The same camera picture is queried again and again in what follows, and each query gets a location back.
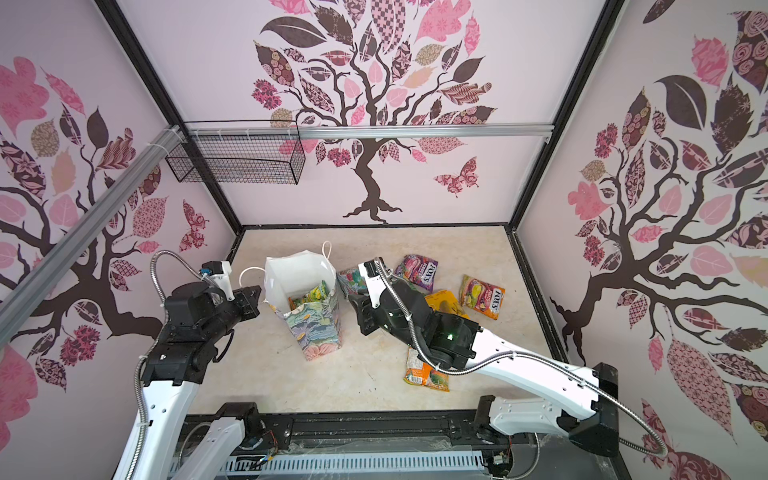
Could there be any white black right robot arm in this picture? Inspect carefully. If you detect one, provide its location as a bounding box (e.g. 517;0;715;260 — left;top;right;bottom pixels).
348;291;619;457

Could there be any white slotted cable duct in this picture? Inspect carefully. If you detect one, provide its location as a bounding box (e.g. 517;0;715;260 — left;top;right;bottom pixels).
212;451;486;479

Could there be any black wire basket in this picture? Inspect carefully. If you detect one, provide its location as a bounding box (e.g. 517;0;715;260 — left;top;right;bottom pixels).
165;120;306;185

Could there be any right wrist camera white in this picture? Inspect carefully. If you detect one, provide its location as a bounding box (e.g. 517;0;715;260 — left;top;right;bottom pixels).
358;257;388;309

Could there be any floral white paper bag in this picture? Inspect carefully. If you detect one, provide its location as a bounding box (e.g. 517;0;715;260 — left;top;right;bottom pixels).
238;240;342;361

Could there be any aluminium rail left wall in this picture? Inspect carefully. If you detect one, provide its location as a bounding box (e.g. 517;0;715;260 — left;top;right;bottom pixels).
1;125;183;345

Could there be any purple Fox's candy bag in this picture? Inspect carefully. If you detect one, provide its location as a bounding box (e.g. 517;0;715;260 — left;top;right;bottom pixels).
395;254;439;293

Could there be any orange Fox's candy bag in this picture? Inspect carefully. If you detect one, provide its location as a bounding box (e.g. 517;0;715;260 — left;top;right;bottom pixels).
459;275;506;320

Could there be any yellow green Fox's candy bag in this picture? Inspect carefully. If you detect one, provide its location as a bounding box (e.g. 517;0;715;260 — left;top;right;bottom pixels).
289;280;331;310

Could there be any right metal cable conduit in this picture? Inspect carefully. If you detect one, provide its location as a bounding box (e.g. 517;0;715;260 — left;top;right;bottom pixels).
374;257;670;460

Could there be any yellow snack bag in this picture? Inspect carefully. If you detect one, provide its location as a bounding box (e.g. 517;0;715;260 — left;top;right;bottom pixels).
425;290;469;319

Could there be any left metal cable conduit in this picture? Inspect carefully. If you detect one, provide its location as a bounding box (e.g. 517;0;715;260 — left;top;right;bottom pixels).
122;249;205;480

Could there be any aluminium rail back wall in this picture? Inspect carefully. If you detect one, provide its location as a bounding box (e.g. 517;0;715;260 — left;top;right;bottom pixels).
188;123;554;140

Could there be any metal cable conduit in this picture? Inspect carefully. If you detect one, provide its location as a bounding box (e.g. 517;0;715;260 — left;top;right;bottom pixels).
374;257;670;460
122;249;205;480

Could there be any orange white snack packet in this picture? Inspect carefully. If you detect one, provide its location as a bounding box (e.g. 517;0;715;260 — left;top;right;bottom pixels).
403;348;450;392

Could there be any aluminium rail wall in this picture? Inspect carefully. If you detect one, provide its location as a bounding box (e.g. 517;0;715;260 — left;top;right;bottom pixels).
188;123;554;140
1;125;183;345

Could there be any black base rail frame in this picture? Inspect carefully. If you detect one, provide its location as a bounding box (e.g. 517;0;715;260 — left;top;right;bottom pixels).
166;404;630;479

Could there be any teal Fox's candy bag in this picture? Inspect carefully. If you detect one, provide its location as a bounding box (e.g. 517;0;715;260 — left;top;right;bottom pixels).
337;266;368;296

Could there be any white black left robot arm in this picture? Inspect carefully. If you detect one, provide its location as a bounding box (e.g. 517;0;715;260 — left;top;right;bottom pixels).
114;281;262;479

